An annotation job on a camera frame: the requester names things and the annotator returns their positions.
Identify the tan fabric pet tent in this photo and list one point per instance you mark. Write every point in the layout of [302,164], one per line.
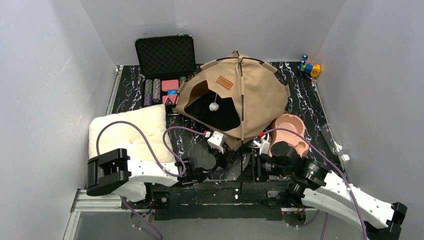
[265,99]

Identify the white pompom toy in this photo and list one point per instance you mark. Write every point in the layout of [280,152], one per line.
[214,106]

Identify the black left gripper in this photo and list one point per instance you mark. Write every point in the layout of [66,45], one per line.
[222,153]

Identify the black poker chip case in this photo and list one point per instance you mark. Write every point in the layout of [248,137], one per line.
[165,63]

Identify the white fluffy cushion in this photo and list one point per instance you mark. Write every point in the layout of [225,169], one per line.
[150,120]

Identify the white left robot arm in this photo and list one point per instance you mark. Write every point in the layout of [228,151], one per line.
[115,172]

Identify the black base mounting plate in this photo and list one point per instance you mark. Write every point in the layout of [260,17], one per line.
[221,200]

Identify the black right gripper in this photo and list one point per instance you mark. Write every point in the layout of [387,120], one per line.
[253,153]

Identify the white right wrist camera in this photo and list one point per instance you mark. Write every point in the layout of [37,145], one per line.
[262,142]

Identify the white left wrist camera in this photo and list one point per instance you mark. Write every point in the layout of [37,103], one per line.
[216,140]

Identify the clear plastic water bottle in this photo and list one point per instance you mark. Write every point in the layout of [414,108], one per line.
[335,142]

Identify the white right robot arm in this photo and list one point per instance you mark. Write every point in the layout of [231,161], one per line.
[317,185]

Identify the colourful toy block car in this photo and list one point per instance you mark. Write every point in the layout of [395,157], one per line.
[314,70]

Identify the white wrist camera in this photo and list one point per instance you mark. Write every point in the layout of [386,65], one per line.
[262,142]
[216,140]

